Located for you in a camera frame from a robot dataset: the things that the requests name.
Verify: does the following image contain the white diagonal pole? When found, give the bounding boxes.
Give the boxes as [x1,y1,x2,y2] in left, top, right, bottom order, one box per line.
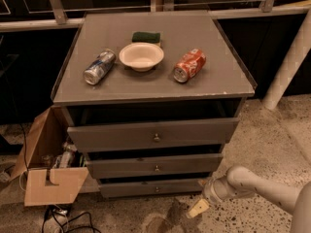
[262,10,311,110]

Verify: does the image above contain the blue silver soda can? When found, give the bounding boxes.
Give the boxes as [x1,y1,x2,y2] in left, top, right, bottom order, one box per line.
[84,49,116,85]

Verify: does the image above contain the bottles inside cardboard box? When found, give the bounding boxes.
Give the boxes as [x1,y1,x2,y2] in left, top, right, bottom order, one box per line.
[41,142,86,169]

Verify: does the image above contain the green sponge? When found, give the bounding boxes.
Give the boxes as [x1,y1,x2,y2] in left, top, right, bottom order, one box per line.
[132,31,160,46]

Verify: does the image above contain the red soda can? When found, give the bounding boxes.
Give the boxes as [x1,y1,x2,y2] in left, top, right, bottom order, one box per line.
[173,49,206,83]

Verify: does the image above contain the silver white gripper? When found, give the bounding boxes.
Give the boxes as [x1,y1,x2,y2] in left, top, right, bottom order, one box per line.
[188,178,227,218]

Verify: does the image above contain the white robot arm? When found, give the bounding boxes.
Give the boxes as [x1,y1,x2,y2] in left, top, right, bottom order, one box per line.
[187,165,311,233]

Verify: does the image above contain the metal railing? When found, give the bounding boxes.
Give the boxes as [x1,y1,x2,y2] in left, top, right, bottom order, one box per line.
[0,0,311,33]

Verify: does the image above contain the brown cardboard box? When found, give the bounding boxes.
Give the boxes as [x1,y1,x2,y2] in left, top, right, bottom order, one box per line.
[10,107,88,207]

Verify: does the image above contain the grey top drawer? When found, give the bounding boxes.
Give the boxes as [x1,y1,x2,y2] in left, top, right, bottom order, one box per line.
[68,117,239,152]

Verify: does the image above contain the grey bottom drawer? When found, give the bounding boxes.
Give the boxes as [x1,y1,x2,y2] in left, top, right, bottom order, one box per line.
[99,179,202,198]

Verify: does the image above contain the black cables on floor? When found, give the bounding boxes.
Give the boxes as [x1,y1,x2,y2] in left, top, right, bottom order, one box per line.
[40,205,103,233]

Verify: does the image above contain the white paper bowl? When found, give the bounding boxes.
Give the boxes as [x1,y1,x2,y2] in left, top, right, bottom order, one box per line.
[119,43,164,72]

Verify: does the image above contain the grey drawer cabinet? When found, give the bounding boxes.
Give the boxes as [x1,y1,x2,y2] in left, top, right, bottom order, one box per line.
[52,11,256,187]

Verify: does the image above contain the grey drawer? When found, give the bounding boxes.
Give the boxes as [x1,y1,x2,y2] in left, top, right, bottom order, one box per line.
[99,179,202,198]
[68,117,239,152]
[86,153,223,179]

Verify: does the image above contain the grey middle drawer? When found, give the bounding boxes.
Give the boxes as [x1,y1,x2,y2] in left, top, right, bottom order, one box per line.
[86,153,223,179]

